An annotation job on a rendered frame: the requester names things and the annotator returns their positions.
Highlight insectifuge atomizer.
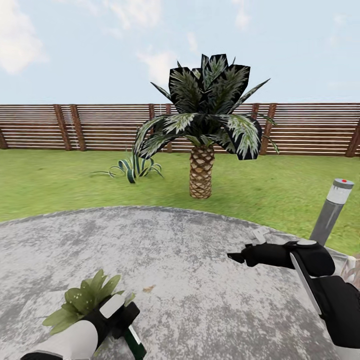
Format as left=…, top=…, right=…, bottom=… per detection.
left=121, top=324, right=147, bottom=360

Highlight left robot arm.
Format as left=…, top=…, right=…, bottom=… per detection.
left=20, top=289, right=141, bottom=360

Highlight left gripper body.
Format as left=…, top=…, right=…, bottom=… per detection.
left=110, top=301, right=141, bottom=340

